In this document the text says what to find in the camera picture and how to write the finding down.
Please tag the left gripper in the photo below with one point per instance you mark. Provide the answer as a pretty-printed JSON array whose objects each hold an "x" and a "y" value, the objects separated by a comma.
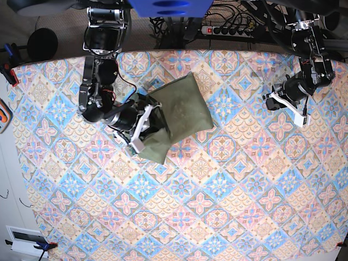
[{"x": 293, "y": 94}]

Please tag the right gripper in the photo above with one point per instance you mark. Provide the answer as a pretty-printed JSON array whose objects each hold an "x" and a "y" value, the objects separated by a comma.
[{"x": 135, "y": 120}]

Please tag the green t-shirt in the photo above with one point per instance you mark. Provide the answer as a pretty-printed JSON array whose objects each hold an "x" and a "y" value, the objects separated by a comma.
[{"x": 185, "y": 112}]

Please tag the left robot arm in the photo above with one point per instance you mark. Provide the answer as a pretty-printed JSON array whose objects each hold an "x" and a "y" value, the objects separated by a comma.
[{"x": 316, "y": 69}]

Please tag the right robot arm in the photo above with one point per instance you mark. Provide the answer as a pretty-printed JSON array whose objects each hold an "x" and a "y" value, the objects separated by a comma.
[{"x": 109, "y": 26}]

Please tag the patterned tablecloth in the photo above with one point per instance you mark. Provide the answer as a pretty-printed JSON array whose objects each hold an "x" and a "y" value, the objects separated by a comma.
[{"x": 254, "y": 187}]

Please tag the white power strip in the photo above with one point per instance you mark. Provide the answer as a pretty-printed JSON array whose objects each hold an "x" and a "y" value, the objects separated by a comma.
[{"x": 230, "y": 32}]

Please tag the red black clamp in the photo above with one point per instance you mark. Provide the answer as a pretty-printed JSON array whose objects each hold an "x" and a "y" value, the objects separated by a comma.
[{"x": 7, "y": 68}]

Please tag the blue clamp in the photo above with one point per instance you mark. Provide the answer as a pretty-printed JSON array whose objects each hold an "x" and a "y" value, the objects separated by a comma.
[{"x": 45, "y": 246}]

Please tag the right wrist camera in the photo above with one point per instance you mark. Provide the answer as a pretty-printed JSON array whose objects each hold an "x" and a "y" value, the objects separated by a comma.
[{"x": 130, "y": 151}]

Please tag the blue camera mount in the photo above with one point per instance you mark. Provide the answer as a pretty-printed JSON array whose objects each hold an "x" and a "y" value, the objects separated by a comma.
[{"x": 171, "y": 8}]

